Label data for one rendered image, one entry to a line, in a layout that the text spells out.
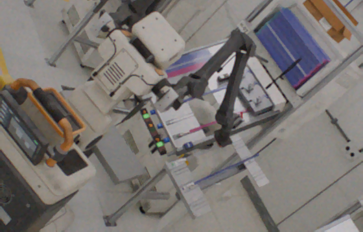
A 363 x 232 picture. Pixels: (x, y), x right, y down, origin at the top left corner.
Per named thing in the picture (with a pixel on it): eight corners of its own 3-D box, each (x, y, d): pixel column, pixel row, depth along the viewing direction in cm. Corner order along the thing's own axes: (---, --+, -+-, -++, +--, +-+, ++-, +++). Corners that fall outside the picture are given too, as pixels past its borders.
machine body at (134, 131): (139, 217, 317) (198, 165, 295) (106, 139, 351) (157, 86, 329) (196, 216, 369) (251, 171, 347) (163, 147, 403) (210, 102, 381)
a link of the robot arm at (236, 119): (214, 114, 232) (226, 119, 226) (228, 102, 238) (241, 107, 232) (218, 132, 239) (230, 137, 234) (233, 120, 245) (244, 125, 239)
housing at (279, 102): (271, 117, 295) (275, 105, 283) (236, 64, 319) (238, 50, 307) (282, 113, 297) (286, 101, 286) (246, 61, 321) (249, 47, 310)
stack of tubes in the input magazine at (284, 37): (293, 88, 281) (327, 59, 272) (254, 33, 306) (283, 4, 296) (303, 92, 291) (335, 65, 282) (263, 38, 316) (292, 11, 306)
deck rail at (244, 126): (177, 156, 271) (177, 151, 266) (175, 153, 272) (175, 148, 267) (279, 117, 294) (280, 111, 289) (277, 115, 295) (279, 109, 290)
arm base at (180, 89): (163, 82, 196) (181, 104, 195) (177, 73, 200) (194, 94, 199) (158, 91, 203) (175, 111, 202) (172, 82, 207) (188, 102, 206)
